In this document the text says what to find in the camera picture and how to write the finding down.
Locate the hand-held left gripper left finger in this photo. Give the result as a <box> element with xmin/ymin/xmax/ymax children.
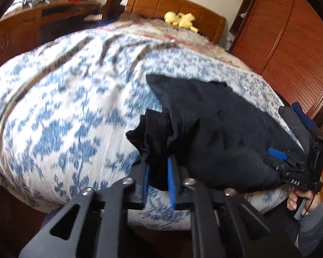
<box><xmin>17</xmin><ymin>164</ymin><xmax>151</xmax><ymax>258</ymax></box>

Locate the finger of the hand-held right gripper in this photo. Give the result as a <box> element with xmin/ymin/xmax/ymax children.
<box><xmin>263</xmin><ymin>147</ymin><xmax>310</xmax><ymax>179</ymax></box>

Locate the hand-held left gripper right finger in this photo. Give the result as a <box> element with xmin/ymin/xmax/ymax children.
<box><xmin>167</xmin><ymin>156</ymin><xmax>303</xmax><ymax>258</ymax></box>

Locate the black coat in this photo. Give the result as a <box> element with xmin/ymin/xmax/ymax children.
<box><xmin>126</xmin><ymin>74</ymin><xmax>313</xmax><ymax>194</ymax></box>

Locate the person's right forearm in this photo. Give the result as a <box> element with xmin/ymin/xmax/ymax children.
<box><xmin>293</xmin><ymin>203</ymin><xmax>323</xmax><ymax>258</ymax></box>

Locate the person's right hand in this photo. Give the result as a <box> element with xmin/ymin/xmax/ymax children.
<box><xmin>287</xmin><ymin>188</ymin><xmax>323</xmax><ymax>215</ymax></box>

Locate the grey cloth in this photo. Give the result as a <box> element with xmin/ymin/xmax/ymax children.
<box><xmin>278</xmin><ymin>105</ymin><xmax>313</xmax><ymax>151</ymax></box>

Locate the dark blue cloth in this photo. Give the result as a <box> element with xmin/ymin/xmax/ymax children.
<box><xmin>291</xmin><ymin>101</ymin><xmax>317</xmax><ymax>133</ymax></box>

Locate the blue floral white blanket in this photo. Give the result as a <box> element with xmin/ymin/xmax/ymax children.
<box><xmin>0</xmin><ymin>28</ymin><xmax>304</xmax><ymax>232</ymax></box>

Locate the wooden slatted wardrobe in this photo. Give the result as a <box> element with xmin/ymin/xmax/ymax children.
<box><xmin>227</xmin><ymin>0</ymin><xmax>323</xmax><ymax>121</ymax></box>

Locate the pink floral quilt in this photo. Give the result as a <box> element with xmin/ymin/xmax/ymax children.
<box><xmin>97</xmin><ymin>16</ymin><xmax>232</xmax><ymax>57</ymax></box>

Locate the yellow plush toy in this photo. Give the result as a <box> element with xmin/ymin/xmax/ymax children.
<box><xmin>164</xmin><ymin>11</ymin><xmax>200</xmax><ymax>33</ymax></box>

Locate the wooden bed headboard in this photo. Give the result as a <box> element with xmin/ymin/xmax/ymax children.
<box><xmin>124</xmin><ymin>0</ymin><xmax>227</xmax><ymax>45</ymax></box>

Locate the wooden chair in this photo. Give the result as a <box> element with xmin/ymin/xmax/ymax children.
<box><xmin>101</xmin><ymin>0</ymin><xmax>126</xmax><ymax>20</ymax></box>

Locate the wooden desk cabinet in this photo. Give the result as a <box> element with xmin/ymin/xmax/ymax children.
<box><xmin>0</xmin><ymin>0</ymin><xmax>101</xmax><ymax>78</ymax></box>

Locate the pile of desk clutter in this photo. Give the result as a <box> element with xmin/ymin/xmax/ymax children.
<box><xmin>20</xmin><ymin>0</ymin><xmax>53</xmax><ymax>7</ymax></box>

